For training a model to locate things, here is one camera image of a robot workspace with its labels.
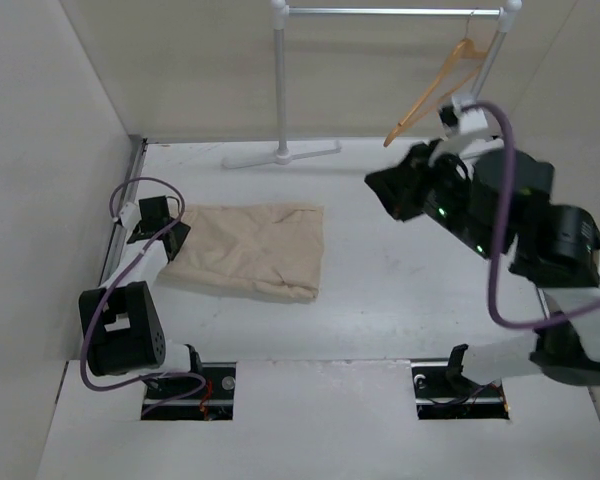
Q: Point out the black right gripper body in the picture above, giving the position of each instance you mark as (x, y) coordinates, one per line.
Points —
(422, 186)

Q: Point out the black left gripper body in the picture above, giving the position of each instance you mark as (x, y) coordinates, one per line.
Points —
(180, 234)

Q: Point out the wooden clothes hanger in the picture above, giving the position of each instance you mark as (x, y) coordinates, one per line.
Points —
(464, 50)

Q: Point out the beige trousers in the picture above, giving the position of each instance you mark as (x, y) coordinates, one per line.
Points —
(274, 249)

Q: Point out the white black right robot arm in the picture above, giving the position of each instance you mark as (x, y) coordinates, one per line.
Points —
(501, 205)

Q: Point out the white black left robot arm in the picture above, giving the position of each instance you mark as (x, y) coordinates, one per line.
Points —
(123, 339)

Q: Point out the white metal clothes rack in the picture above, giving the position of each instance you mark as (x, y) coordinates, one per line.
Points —
(347, 70)

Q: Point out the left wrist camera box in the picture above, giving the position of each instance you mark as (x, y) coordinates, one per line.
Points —
(145, 217)

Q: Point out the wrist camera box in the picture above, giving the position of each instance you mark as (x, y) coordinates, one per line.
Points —
(464, 124)
(145, 217)

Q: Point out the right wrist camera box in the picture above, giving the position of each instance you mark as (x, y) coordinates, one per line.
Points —
(464, 124)

